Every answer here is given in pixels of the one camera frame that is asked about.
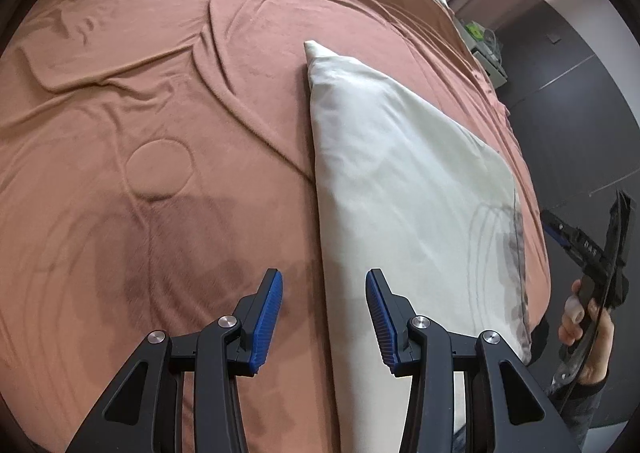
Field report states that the brown bed blanket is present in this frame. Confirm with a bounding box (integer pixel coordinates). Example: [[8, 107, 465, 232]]
[[1, 0, 550, 452]]

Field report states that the person's right hand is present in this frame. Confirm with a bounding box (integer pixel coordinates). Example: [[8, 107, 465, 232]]
[[556, 279, 615, 386]]

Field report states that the cream white garment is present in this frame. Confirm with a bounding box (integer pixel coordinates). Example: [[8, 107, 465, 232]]
[[305, 40, 530, 452]]

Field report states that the white bedside cabinet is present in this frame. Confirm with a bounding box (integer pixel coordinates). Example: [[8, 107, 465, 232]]
[[460, 21, 508, 89]]

